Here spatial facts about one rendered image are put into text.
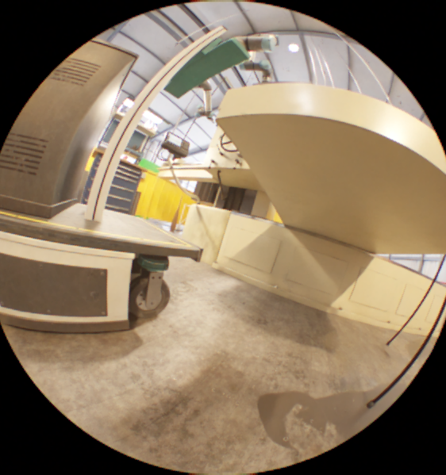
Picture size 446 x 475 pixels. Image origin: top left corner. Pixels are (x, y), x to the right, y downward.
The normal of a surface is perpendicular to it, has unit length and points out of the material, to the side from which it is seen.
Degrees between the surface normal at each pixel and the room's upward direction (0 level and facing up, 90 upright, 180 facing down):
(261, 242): 90
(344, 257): 90
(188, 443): 0
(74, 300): 90
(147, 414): 0
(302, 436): 0
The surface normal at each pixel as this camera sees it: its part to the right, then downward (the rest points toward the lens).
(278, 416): 0.29, -0.96
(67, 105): 0.73, 0.26
